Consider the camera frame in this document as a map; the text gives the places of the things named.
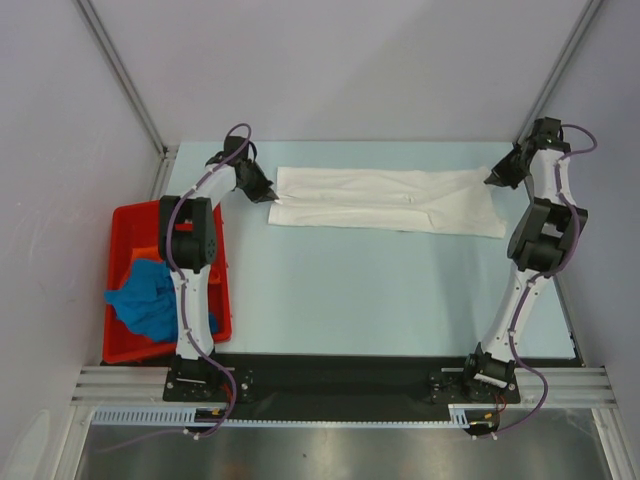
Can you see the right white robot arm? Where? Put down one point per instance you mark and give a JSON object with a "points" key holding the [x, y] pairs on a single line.
{"points": [[541, 246]]}

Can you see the orange t shirt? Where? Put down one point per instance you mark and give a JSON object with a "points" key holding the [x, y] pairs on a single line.
{"points": [[146, 253]]}

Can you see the white t shirt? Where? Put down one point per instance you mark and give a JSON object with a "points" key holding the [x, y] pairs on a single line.
{"points": [[447, 202]]}

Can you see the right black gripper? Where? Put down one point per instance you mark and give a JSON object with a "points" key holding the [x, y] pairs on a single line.
{"points": [[501, 174]]}

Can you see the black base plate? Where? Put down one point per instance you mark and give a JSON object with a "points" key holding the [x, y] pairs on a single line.
{"points": [[352, 387]]}

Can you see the aluminium frame rail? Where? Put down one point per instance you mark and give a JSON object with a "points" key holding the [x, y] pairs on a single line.
{"points": [[115, 385]]}

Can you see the white slotted cable duct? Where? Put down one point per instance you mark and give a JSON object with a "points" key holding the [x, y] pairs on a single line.
{"points": [[192, 418]]}

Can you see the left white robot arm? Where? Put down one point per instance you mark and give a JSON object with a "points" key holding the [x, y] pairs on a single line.
{"points": [[188, 244]]}

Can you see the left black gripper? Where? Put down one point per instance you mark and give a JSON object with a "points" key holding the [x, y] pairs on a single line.
{"points": [[263, 192]]}

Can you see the blue t shirt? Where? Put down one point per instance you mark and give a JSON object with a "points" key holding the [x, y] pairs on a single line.
{"points": [[146, 302]]}

